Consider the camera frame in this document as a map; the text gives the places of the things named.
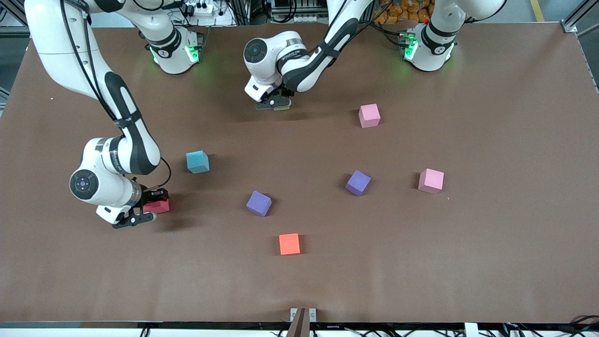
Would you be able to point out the pink foam cube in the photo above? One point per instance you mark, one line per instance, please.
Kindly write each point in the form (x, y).
(431, 181)
(369, 116)

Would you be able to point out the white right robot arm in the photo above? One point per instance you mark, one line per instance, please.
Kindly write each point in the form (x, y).
(126, 140)

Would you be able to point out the blue foam cube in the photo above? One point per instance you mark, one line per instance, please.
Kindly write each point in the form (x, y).
(197, 162)

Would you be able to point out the white power strip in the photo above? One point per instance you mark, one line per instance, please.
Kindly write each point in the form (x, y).
(202, 8)

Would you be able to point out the grey metal mounting bracket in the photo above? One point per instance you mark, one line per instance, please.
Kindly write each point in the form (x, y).
(294, 314)

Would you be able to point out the bag of orange fruit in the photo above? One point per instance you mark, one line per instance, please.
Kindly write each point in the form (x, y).
(398, 11)

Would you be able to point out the orange foam cube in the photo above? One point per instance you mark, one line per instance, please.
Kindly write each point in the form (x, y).
(289, 244)

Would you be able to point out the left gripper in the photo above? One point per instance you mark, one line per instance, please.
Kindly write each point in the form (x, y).
(281, 99)

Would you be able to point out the brown camera mount bar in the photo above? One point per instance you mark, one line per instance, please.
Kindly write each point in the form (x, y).
(299, 325)

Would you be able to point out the green foam cube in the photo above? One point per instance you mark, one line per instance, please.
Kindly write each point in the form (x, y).
(283, 108)

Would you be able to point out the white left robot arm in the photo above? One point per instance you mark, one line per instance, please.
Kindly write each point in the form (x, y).
(304, 70)

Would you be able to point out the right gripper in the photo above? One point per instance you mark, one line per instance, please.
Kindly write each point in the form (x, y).
(150, 195)

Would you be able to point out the purple foam cube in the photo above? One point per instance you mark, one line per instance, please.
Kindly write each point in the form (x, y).
(259, 203)
(358, 183)

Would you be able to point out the aluminium frame profile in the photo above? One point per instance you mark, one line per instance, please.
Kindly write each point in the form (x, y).
(578, 18)

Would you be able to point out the brown table mat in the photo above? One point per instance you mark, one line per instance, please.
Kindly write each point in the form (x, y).
(299, 285)

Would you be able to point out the red foam cube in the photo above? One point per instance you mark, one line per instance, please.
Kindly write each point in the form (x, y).
(160, 208)

